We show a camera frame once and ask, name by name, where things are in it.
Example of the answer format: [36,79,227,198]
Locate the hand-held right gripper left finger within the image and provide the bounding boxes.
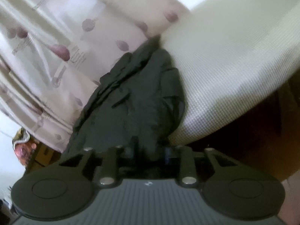
[58,145,137,186]

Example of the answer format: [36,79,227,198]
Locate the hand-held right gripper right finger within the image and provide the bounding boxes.
[163,145,238,186]

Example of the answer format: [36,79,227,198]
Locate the cardboard box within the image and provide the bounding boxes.
[34,143,62,167]

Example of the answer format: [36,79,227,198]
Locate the colourful patterned cloth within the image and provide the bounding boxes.
[12,127,39,167]

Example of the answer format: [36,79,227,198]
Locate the leaf print curtain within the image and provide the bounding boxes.
[0,0,191,153]

